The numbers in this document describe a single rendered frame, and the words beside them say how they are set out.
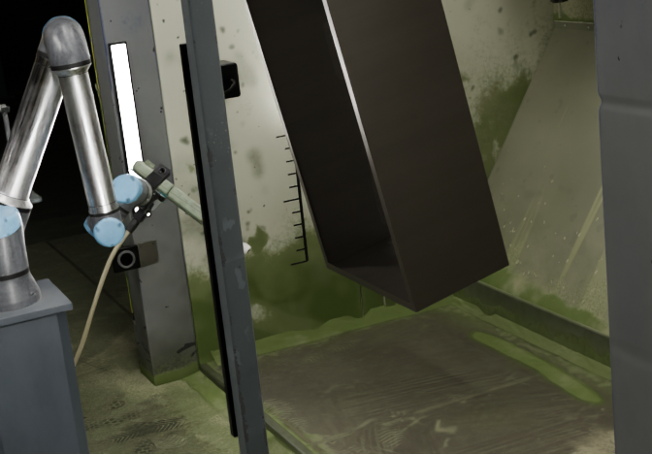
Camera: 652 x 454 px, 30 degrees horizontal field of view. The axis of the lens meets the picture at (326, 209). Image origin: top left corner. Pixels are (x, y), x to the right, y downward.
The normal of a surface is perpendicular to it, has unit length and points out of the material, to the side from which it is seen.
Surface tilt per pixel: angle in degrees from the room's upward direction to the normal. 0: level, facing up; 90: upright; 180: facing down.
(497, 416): 0
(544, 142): 57
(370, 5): 91
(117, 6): 90
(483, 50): 90
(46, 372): 90
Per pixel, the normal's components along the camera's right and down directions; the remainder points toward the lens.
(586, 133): -0.81, -0.36
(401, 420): -0.11, -0.96
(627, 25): -0.90, 0.20
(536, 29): 0.44, 0.18
